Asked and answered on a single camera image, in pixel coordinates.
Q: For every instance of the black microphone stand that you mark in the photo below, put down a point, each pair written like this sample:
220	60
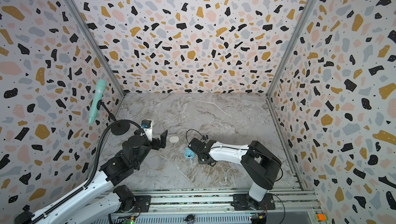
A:
118	129

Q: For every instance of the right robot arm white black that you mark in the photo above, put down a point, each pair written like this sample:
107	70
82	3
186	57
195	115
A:
259	163

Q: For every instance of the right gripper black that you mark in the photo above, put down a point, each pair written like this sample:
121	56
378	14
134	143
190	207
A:
200	159

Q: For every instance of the white earbud charging case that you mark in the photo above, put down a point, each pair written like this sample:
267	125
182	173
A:
174	139

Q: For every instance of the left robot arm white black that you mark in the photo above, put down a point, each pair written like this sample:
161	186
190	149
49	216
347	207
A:
102	194

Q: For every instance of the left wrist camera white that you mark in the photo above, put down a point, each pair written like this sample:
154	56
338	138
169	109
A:
147	127

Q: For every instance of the blue earbud charging case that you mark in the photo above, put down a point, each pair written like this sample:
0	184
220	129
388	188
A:
189	154

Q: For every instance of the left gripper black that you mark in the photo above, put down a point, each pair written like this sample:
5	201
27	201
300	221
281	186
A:
157	141

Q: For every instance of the orange button box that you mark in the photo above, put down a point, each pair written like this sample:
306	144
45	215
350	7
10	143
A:
321	217

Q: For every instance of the mint green microphone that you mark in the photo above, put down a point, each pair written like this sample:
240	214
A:
100	88

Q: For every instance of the black knob on rail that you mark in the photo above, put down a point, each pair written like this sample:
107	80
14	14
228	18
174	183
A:
190	219

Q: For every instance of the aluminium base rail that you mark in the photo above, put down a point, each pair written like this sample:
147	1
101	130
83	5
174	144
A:
292	206

